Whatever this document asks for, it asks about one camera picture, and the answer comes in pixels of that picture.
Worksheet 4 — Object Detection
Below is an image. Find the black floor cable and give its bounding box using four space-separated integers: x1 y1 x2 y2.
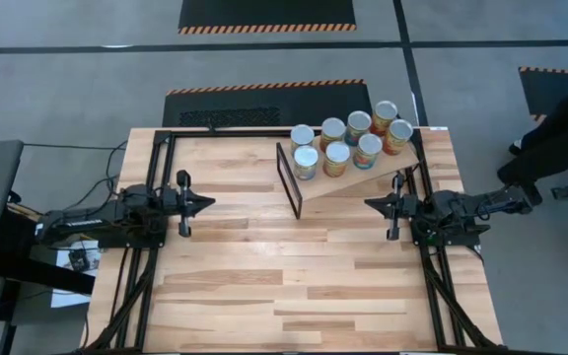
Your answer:
22 140 130 211

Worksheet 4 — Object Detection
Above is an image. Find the wooden shelf black metal frame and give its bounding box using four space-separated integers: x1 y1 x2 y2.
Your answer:
275 125 422 221

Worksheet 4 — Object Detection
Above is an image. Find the orange corn can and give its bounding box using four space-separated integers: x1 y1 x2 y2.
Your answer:
369 100 399 138
381 118 414 157

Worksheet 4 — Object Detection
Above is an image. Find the person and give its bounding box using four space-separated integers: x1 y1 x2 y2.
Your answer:
496 73 568 207

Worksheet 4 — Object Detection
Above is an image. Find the black equipment box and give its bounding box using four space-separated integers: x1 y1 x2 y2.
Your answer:
0 209 97 297

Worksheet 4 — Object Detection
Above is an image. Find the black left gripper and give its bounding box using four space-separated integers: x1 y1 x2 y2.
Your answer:
163 170 216 239

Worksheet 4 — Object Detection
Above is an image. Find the small black device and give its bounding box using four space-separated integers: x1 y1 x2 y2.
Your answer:
68 248 91 272

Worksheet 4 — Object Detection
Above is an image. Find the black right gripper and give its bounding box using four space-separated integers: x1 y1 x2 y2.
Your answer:
364 172 421 242

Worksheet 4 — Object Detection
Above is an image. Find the black hazard-striped floor mat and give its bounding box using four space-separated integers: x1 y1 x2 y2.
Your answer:
177 0 358 36
161 78 374 128
518 66 568 122

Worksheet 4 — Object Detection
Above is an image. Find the black aluminium table frame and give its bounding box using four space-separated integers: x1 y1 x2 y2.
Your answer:
79 128 507 355

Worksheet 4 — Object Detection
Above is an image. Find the pale blue peaches can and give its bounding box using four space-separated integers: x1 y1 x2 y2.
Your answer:
293 145 320 181
289 123 316 152

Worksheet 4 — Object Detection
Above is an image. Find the white paper sheet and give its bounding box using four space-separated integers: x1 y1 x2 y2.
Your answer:
49 240 103 310

